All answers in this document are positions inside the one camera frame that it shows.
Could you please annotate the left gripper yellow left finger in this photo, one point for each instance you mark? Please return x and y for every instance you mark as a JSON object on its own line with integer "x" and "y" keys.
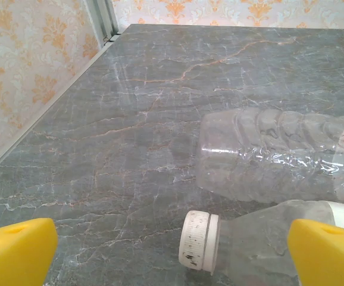
{"x": 14, "y": 253}

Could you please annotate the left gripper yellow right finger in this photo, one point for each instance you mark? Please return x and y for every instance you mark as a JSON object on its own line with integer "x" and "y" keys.
{"x": 326, "y": 256}

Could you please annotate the small clear bottle white cap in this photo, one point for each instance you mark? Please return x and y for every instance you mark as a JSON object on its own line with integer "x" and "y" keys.
{"x": 249, "y": 244}

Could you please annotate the large ribbed clear plastic bottle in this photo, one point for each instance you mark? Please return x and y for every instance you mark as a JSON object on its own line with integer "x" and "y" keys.
{"x": 264, "y": 143}

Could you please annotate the aluminium table edge rail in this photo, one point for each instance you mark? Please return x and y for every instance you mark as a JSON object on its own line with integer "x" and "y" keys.
{"x": 33, "y": 120}

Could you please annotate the aluminium frame post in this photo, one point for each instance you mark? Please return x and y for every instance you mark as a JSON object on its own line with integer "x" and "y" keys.
{"x": 100, "y": 18}

